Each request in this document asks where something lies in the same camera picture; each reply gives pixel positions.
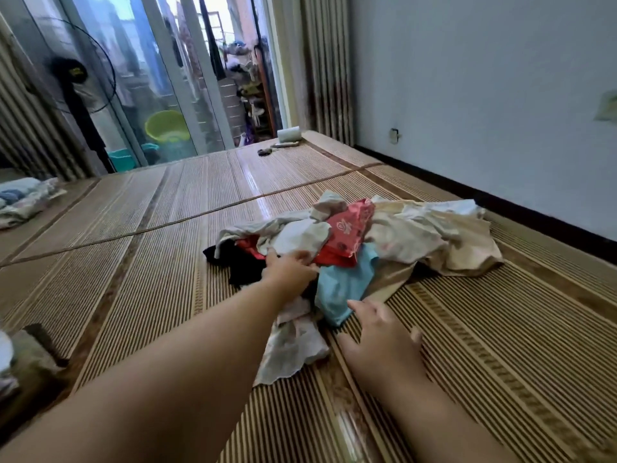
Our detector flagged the sliding glass balcony door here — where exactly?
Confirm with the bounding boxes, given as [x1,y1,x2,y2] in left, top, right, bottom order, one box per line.
[19,0,291,170]

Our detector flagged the black standing fan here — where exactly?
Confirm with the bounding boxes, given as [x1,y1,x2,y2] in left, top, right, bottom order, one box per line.
[24,16,119,174]

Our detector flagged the beige wall switch plate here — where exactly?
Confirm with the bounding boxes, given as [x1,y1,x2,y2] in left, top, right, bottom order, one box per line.
[595,89,617,123]

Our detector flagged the person's right hand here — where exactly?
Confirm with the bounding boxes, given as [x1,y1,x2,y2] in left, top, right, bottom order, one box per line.
[335,298,425,396]

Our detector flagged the small teal bucket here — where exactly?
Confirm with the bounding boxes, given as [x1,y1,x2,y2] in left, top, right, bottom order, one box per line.
[108,142,161,174]

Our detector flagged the pale grey garment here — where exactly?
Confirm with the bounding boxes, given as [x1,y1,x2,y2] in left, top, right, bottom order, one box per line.
[214,190,350,261]

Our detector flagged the cluttered balcony shelf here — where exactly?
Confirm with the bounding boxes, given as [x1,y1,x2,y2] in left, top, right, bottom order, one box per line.
[220,38,281,145]

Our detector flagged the person's left forearm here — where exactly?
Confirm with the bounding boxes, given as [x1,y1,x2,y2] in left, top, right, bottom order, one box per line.
[0,284,291,463]

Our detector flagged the red patterned garment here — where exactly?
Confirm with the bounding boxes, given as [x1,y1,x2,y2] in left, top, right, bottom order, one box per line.
[236,197,377,269]

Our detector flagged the yellow green basin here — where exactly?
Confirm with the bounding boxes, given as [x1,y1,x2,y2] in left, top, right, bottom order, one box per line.
[145,109,192,145]

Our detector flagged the folded striped blanket stack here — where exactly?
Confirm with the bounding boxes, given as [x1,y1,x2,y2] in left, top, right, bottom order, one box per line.
[0,177,69,230]

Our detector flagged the person's left hand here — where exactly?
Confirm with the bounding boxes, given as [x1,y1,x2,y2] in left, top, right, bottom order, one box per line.
[260,248,321,307]

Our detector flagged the person's right forearm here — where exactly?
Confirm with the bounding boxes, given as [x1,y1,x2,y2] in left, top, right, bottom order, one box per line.
[371,376,522,463]

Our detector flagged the small floral white garment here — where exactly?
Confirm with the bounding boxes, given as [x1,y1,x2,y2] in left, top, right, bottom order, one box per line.
[419,197,483,218]

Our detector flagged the black red garment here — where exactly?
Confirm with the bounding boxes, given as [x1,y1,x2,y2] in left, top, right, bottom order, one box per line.
[202,241,269,290]

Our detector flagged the light blue garment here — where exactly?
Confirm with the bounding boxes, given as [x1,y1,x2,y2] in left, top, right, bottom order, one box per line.
[314,244,382,329]

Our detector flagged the beige patterned curtain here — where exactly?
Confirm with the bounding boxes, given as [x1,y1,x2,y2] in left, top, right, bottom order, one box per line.
[299,0,356,147]
[0,14,93,182]

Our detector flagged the olive tan shorts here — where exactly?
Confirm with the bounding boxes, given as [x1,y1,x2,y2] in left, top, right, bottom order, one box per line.
[0,327,69,440]

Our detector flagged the bamboo bed mat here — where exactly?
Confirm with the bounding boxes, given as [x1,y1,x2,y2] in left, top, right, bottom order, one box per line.
[0,130,617,463]

